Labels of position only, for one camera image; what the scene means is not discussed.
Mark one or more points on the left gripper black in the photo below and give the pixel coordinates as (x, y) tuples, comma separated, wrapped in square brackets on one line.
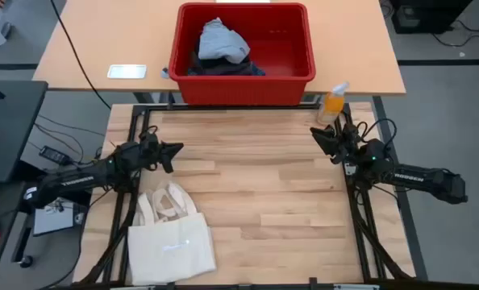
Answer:
[(151, 154)]

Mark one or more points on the black computer case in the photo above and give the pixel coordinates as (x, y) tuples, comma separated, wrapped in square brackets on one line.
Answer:
[(429, 14)]

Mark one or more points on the white sheet on desk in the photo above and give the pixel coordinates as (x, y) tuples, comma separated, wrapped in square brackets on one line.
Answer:
[(243, 1)]

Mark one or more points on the dark grey shorts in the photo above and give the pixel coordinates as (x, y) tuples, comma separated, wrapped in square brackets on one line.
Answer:
[(227, 71)]

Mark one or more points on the white paper sheet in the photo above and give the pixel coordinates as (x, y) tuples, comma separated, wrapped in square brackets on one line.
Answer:
[(54, 219)]

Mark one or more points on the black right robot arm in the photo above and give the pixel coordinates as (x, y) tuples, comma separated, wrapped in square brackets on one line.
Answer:
[(417, 177)]

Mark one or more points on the white flat phone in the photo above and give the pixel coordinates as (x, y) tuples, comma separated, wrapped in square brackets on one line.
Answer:
[(126, 71)]

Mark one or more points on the white canvas tote bag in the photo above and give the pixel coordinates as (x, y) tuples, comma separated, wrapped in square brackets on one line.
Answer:
[(171, 245)]

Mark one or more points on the black caster wheel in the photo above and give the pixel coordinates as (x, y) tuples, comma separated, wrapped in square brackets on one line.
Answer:
[(26, 262)]

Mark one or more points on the black aluminium table frame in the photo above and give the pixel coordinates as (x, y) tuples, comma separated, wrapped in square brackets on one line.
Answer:
[(159, 107)]

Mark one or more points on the black side desk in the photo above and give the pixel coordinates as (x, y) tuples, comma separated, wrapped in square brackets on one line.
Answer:
[(9, 129)]

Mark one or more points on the black garment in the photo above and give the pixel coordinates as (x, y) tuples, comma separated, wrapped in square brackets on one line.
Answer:
[(219, 63)]

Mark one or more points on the black power adapter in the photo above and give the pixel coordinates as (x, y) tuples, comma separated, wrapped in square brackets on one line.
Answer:
[(55, 155)]

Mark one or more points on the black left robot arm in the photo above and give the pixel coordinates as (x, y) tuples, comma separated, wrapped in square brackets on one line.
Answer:
[(78, 181)]

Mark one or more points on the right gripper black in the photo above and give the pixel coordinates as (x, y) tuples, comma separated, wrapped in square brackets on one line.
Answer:
[(350, 141)]

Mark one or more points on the light wooden desk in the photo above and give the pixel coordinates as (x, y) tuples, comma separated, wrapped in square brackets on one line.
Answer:
[(114, 36)]

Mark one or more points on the orange spray bottle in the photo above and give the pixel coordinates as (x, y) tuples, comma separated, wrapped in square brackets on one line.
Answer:
[(333, 105)]

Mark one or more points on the light grey garment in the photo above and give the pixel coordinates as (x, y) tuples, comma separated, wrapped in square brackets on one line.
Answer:
[(221, 42)]

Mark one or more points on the red plastic laundry bin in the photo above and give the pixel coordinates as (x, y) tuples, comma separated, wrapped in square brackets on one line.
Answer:
[(280, 48)]

